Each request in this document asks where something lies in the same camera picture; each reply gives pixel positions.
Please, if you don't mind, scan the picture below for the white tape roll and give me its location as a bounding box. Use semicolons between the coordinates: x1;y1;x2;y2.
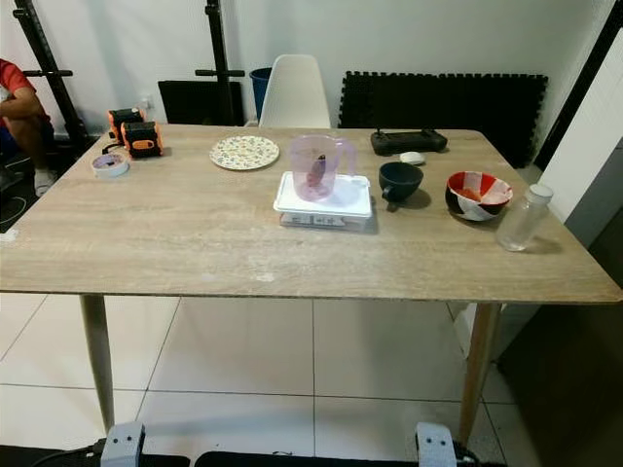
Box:
91;153;130;180

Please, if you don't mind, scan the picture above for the person in red shirt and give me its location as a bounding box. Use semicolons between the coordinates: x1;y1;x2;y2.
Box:
0;58;59;196

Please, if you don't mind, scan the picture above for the orange black device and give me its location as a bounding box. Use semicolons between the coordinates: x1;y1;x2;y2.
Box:
107;107;146;143
121;122;165;160

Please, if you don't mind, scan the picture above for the light wooden table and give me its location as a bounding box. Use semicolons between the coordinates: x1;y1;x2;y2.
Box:
0;125;623;434

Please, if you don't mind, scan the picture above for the black flat panel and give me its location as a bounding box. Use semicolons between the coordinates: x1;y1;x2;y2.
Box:
158;80;244;126

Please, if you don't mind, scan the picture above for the floral plate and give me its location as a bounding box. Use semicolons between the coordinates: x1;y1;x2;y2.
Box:
210;135;281;172

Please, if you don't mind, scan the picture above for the blue bin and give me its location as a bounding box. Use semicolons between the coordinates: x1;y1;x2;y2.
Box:
249;67;274;120

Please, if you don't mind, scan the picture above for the pink measuring jug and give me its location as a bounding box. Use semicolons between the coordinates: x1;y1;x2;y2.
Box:
288;134;358;202

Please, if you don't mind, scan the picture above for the white plastic chair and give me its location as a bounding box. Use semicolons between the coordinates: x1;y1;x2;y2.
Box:
258;54;333;129

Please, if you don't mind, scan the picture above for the white kitchen scale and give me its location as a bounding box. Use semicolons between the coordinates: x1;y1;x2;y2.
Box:
274;171;375;232

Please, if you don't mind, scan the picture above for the black floor rug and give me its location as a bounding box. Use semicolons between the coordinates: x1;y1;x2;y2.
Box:
0;443;507;467

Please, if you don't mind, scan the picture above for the dark blue cup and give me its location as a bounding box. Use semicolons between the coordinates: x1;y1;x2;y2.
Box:
379;162;426;213

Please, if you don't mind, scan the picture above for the black game controller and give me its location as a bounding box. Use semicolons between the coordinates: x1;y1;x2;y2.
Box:
370;128;450;157

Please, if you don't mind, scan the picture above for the black foam puzzle mat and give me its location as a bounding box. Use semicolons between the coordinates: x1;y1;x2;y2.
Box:
339;71;550;166

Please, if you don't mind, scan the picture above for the red white patterned bowl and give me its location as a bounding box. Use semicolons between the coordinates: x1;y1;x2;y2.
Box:
445;171;515;224

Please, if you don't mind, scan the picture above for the empty clear plastic bottle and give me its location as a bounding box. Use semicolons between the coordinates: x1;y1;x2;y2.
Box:
496;184;555;254

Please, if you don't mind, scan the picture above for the slanted black rack post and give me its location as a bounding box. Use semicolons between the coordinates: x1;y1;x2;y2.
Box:
12;0;91;149

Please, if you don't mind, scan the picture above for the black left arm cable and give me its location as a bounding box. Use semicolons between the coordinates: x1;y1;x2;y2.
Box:
58;443;108;467

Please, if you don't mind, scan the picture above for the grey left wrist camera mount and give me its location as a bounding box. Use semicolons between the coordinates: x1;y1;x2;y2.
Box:
102;421;147;467

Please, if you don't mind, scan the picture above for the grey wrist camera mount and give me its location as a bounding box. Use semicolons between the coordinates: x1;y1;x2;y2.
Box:
415;422;459;467
102;421;147;467

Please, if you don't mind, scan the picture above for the upright black rack post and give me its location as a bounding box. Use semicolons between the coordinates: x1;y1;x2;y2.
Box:
195;0;246;126

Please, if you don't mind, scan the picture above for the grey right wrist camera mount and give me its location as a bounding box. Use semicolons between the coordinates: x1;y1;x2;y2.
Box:
415;422;459;467

